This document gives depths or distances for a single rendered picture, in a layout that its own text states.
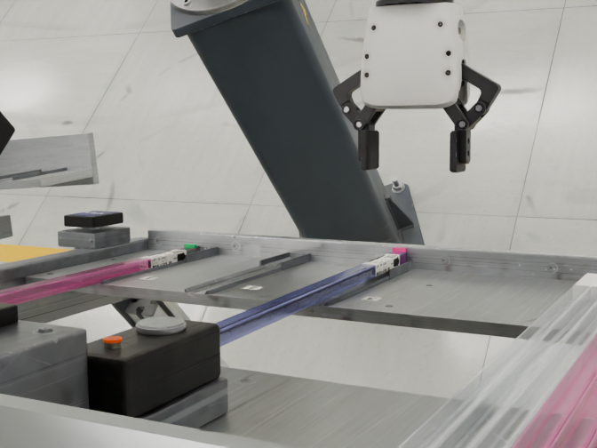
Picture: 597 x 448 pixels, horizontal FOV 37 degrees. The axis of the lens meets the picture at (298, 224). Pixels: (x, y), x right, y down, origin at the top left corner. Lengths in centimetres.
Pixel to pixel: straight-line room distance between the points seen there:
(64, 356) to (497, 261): 54
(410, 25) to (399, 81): 5
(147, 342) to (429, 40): 53
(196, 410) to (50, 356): 9
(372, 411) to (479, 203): 140
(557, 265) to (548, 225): 95
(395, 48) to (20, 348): 60
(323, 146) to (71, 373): 117
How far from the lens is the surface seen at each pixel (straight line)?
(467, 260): 86
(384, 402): 48
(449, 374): 164
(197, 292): 77
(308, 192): 159
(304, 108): 146
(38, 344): 37
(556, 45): 212
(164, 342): 41
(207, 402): 44
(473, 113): 87
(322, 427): 44
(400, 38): 88
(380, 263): 81
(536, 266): 84
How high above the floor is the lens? 141
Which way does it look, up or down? 47 degrees down
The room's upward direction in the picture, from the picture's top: 30 degrees counter-clockwise
